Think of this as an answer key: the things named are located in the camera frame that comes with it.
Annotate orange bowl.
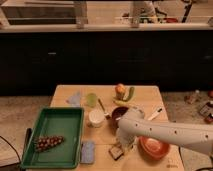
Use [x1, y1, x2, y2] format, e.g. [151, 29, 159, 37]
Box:
[139, 136, 170, 160]

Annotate brown eraser block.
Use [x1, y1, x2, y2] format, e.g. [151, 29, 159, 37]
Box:
[109, 146, 124, 160]

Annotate light blue cloth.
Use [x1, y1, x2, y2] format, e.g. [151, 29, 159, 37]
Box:
[66, 92, 81, 107]

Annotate white cup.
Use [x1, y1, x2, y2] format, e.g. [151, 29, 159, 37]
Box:
[89, 109, 105, 128]

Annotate green plastic tray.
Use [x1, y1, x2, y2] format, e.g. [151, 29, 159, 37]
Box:
[21, 107, 84, 169]

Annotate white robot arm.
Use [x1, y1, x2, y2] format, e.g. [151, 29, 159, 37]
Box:
[116, 108, 213, 156]

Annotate brush with wooden handle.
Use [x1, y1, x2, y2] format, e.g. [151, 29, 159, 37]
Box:
[98, 98, 111, 120]

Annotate dark brown bowl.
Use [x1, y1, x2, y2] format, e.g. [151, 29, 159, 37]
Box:
[111, 106, 128, 127]

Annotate green plastic cup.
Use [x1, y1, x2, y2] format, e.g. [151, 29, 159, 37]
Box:
[86, 93, 97, 108]

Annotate orange fruit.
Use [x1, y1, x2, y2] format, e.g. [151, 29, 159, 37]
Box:
[115, 83, 126, 95]

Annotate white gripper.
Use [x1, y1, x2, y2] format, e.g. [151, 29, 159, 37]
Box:
[116, 128, 135, 150]

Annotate yellow banana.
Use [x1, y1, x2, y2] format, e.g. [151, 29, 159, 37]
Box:
[113, 99, 131, 107]

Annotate bunch of red grapes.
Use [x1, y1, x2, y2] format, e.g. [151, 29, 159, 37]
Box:
[35, 136, 65, 152]

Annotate black pen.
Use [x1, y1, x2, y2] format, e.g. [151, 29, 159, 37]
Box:
[23, 128, 32, 154]

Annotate blue sponge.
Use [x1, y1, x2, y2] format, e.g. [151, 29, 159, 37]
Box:
[80, 141, 95, 164]

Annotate white marker pen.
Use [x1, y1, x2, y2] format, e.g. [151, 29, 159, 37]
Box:
[147, 108, 163, 121]

